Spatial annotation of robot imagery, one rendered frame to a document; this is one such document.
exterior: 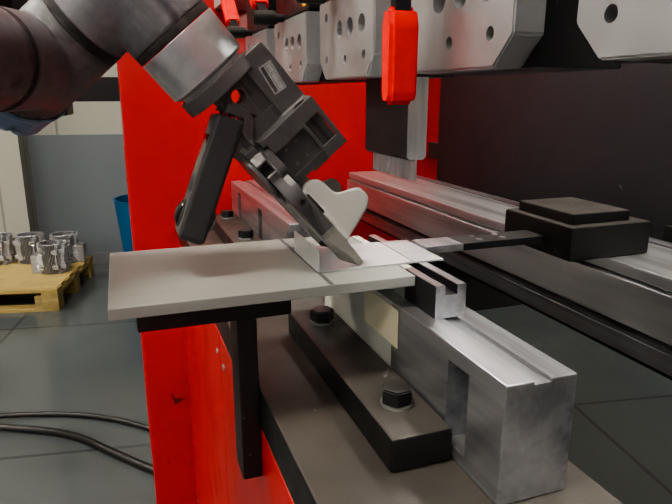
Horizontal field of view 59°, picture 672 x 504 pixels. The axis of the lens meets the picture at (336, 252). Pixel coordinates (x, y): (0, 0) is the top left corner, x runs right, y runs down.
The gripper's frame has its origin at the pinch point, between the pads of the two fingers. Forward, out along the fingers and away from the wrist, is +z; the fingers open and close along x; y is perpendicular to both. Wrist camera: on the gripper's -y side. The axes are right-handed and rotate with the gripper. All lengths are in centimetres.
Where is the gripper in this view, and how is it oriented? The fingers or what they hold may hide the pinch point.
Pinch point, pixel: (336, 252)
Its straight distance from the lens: 59.5
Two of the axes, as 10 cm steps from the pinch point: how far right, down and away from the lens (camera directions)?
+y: 7.1, -6.9, 0.8
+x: -3.4, -2.4, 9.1
